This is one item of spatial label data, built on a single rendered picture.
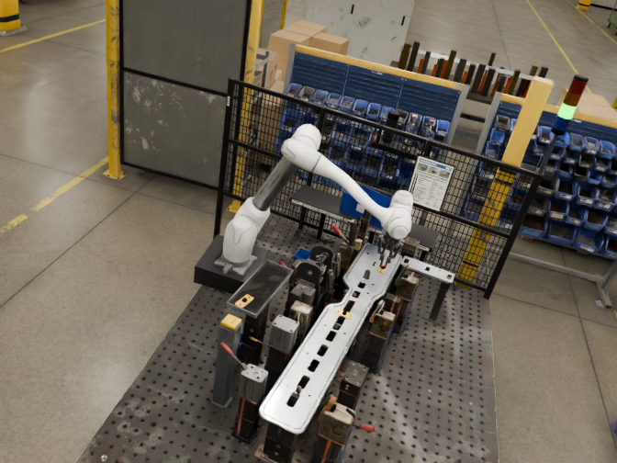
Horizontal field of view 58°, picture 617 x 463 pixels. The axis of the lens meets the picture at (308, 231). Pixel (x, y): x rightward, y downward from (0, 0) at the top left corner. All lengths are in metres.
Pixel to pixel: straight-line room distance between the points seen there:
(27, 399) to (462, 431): 2.31
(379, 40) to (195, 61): 4.94
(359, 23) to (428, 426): 7.43
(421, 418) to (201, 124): 3.21
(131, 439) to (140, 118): 3.37
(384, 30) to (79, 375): 7.13
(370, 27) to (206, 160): 4.86
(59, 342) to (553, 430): 3.14
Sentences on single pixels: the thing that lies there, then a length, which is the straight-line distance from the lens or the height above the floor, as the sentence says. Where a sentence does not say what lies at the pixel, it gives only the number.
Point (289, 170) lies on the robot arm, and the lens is 2.89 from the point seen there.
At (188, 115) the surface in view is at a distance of 4.99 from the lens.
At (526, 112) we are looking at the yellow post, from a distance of 3.15.
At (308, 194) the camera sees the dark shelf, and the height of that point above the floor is 1.03.
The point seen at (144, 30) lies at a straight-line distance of 4.98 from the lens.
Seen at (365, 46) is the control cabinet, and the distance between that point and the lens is 9.34.
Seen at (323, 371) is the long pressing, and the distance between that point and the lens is 2.32.
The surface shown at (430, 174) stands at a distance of 3.28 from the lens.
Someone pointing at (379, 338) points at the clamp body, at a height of 0.91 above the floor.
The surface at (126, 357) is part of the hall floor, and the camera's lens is 3.70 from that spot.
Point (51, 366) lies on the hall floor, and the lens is 3.71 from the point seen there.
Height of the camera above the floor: 2.64
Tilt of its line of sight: 32 degrees down
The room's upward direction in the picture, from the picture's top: 11 degrees clockwise
